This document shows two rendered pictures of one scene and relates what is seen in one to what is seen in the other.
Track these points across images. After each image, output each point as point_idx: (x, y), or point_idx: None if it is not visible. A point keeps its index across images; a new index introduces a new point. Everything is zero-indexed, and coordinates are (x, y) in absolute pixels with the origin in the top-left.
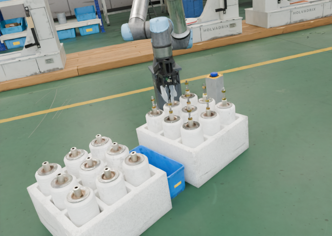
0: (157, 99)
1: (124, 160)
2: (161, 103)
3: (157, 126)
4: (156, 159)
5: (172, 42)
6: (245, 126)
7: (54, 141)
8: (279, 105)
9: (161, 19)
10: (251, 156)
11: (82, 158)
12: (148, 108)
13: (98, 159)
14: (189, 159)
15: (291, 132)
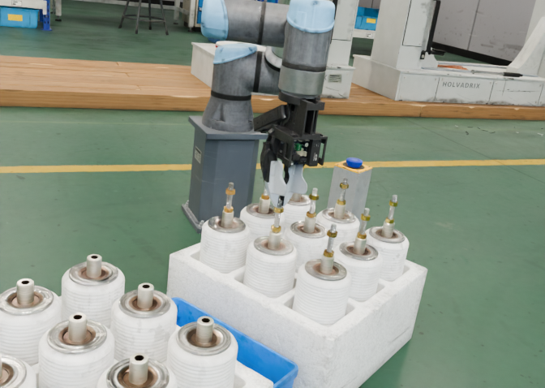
0: (195, 195)
1: (174, 338)
2: (206, 204)
3: (229, 258)
4: None
5: (263, 75)
6: (419, 289)
7: None
8: (450, 255)
9: (324, 3)
10: (422, 361)
11: (47, 313)
12: (166, 210)
13: (98, 323)
14: (313, 352)
15: (491, 317)
